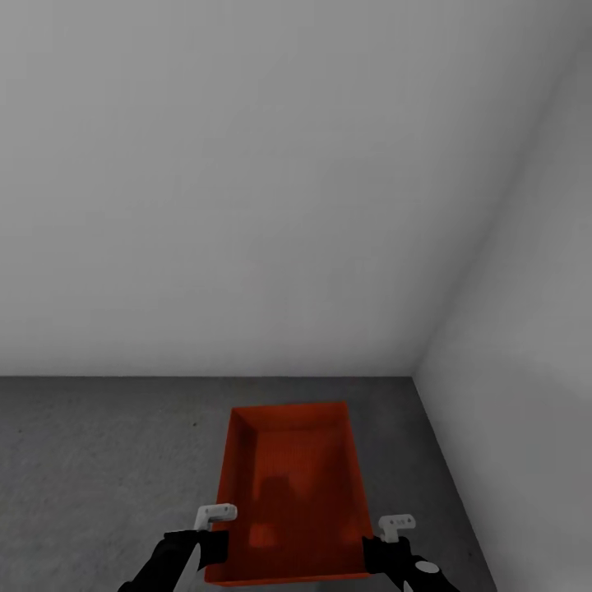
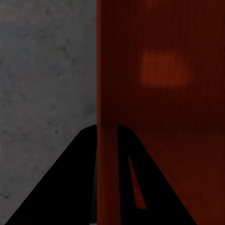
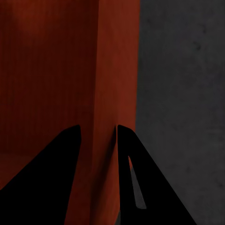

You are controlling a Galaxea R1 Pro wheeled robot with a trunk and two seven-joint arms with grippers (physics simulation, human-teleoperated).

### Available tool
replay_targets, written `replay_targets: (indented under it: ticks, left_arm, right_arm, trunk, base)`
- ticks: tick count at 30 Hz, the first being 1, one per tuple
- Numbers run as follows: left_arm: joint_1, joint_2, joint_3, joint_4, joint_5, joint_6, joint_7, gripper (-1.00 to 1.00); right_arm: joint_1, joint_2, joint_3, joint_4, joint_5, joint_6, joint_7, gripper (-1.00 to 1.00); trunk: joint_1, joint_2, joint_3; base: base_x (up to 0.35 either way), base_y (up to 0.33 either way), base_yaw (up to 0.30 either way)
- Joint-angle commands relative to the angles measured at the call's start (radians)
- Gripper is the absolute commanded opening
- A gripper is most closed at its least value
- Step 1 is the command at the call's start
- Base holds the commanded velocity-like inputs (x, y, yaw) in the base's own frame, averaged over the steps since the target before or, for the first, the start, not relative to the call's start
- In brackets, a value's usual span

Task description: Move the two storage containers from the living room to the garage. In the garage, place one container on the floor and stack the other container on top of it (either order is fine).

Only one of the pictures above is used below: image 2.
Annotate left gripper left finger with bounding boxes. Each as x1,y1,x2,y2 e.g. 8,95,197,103
5,125,97,225

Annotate storage box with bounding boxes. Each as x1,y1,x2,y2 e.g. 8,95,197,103
97,0,225,225

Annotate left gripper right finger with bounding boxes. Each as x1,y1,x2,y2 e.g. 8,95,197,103
117,125,196,225

